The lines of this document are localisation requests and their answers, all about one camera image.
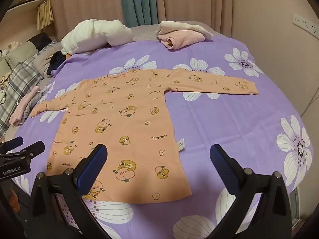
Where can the purple floral bedsheet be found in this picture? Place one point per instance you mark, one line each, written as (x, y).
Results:
(211, 119)

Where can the pink folded garment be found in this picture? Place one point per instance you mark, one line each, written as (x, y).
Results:
(182, 39)

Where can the beige curtain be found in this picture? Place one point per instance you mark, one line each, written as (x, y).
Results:
(87, 0)

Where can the grey pillow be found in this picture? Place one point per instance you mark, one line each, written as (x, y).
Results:
(47, 57)

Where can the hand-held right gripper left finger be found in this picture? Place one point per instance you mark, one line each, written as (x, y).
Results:
(96, 161)

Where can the teal curtain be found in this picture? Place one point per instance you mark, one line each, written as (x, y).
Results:
(139, 2)

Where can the cream folded cloth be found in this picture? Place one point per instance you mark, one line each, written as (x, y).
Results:
(184, 26)

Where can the grey bed cover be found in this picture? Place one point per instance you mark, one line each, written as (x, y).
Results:
(144, 33)

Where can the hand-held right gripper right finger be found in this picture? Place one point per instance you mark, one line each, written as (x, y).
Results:
(221, 163)

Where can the beige pillow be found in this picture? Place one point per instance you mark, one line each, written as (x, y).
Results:
(22, 52)

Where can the small pink garment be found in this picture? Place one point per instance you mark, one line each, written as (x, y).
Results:
(22, 104)

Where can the grey plaid blanket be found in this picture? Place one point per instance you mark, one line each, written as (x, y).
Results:
(22, 82)

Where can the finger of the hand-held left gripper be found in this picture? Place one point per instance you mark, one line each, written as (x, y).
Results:
(35, 148)
(15, 142)

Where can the navy cloth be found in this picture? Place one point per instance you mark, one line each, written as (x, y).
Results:
(56, 63)

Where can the tan hanging fringe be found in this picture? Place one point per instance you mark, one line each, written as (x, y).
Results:
(45, 13)

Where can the white pillow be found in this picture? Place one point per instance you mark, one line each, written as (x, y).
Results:
(99, 34)

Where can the white wall socket strip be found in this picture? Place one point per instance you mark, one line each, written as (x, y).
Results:
(306, 25)

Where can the orange cartoon printed shirt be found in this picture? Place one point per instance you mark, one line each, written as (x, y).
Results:
(124, 119)

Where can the black cloth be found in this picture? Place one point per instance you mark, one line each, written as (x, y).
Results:
(41, 39)

